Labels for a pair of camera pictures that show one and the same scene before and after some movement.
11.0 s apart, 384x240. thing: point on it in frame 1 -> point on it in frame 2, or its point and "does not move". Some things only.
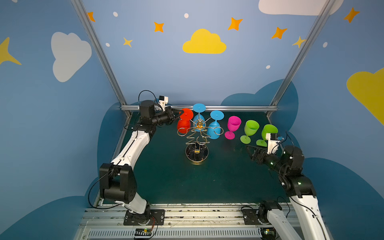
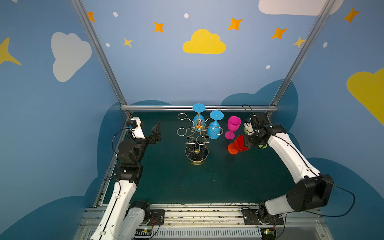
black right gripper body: [259, 154] -> [250, 140]
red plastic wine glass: [183, 124] -> [238, 146]
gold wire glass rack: [196, 150] does not move
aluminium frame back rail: [138, 107] does not move
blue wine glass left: [199, 119] does not move
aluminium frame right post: [302, 54] does not move
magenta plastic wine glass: [233, 124] does not move
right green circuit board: [267, 233] does not move
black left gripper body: [171, 113] -> [151, 137]
